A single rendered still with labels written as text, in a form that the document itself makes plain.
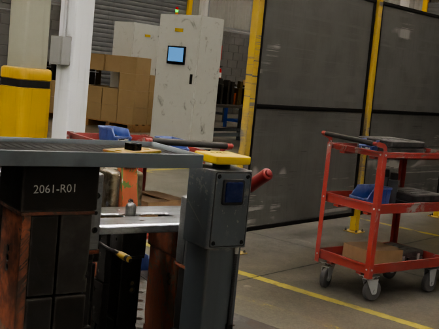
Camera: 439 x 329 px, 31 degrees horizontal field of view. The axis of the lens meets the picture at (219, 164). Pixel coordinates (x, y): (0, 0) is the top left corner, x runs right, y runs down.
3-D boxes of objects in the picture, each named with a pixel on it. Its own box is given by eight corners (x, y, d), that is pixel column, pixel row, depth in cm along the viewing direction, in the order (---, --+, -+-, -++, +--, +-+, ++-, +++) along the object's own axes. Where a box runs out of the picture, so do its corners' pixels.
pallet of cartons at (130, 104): (160, 132, 1509) (166, 60, 1493) (130, 132, 1445) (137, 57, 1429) (113, 125, 1580) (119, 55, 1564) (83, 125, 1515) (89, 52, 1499)
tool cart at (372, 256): (389, 274, 551) (406, 133, 539) (443, 293, 515) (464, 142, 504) (302, 285, 501) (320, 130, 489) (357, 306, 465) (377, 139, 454)
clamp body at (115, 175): (108, 324, 178) (122, 162, 174) (140, 346, 166) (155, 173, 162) (64, 329, 172) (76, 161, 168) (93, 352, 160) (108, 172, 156)
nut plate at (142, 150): (140, 149, 111) (141, 140, 111) (162, 153, 109) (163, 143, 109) (100, 151, 104) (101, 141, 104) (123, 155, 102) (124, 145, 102)
